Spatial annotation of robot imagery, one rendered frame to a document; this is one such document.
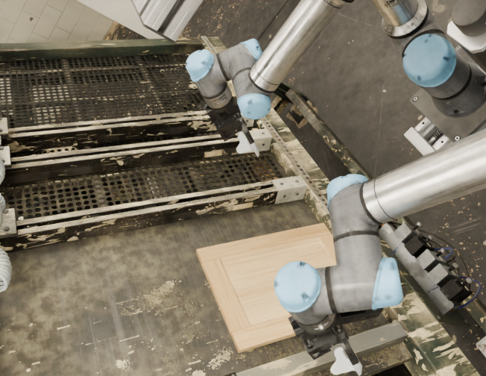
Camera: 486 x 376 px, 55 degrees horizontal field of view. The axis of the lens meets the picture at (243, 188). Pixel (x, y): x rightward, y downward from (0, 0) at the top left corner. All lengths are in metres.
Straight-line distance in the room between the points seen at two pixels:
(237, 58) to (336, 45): 2.15
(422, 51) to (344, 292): 0.71
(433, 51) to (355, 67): 1.89
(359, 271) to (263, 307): 0.72
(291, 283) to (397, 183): 0.22
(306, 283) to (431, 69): 0.69
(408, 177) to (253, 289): 0.85
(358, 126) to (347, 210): 2.16
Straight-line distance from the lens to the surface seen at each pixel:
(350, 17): 3.36
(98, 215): 1.58
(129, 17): 5.04
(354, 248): 0.76
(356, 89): 3.04
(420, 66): 1.26
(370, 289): 0.75
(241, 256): 1.55
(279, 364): 1.33
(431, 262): 1.65
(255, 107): 1.11
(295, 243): 1.63
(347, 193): 0.79
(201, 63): 1.21
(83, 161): 1.79
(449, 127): 1.42
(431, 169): 0.71
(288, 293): 0.75
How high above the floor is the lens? 2.25
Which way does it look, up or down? 41 degrees down
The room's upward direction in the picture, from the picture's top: 71 degrees counter-clockwise
